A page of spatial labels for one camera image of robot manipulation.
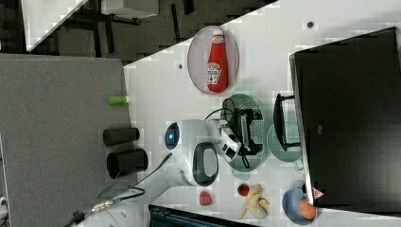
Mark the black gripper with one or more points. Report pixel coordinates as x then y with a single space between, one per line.
251 126

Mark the blue bowl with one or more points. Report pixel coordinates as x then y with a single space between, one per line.
290 202

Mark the green plastic strainer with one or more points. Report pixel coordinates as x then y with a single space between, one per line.
252 104

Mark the pink oval plate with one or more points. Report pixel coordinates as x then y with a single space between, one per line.
198 55

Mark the red ketchup bottle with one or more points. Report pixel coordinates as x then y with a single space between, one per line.
217 66

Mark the green glass cup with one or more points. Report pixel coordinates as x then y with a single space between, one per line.
290 155

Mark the small red fruit toy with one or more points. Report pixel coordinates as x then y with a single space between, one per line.
243 190

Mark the red strawberry toy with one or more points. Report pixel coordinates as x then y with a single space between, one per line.
205 198

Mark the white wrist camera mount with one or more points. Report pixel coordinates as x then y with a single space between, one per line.
229 145

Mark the peeled banana toy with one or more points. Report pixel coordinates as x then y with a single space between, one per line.
255 203

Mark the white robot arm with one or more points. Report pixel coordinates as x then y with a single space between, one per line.
194 147

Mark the green marker pen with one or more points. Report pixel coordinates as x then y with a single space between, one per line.
118 100

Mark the black cylinder large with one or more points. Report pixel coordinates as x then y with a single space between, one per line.
126 162

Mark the orange fruit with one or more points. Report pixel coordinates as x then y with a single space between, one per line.
307 210

